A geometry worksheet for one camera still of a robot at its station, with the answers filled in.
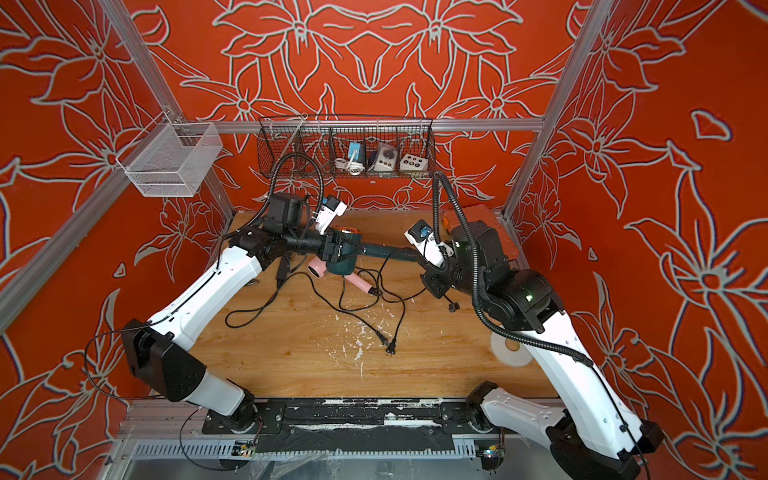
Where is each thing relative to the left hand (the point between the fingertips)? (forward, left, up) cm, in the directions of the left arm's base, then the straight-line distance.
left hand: (355, 242), depth 72 cm
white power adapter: (+32, -6, +3) cm, 33 cm away
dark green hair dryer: (-1, +1, +3) cm, 3 cm away
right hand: (-8, -14, +6) cm, 17 cm away
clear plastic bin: (+27, +61, +3) cm, 67 cm away
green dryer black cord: (-8, -26, -16) cm, 32 cm away
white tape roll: (-15, -46, -30) cm, 57 cm away
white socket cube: (+35, -13, 0) cm, 38 cm away
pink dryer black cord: (-14, -10, -29) cm, 34 cm away
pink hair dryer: (+8, +15, -22) cm, 28 cm away
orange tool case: (+41, -46, -28) cm, 67 cm away
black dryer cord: (-3, +30, -29) cm, 42 cm away
